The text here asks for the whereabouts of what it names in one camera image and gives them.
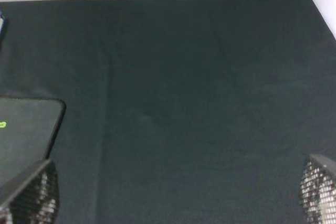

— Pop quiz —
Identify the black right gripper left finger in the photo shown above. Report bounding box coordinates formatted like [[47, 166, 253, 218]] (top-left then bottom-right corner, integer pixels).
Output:
[[1, 159, 59, 223]]

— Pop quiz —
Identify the black tablecloth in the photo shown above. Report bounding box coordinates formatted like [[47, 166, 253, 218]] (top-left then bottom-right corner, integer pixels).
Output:
[[1, 0, 335, 223]]

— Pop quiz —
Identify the blue notebook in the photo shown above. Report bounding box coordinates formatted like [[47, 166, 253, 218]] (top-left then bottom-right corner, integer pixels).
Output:
[[0, 12, 7, 41]]

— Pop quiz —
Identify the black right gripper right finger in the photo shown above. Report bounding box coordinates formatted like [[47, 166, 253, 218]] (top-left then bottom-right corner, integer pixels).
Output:
[[299, 154, 335, 224]]

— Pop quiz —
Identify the black Razer mouse pad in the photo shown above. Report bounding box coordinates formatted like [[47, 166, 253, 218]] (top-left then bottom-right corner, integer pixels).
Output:
[[1, 97, 66, 185]]

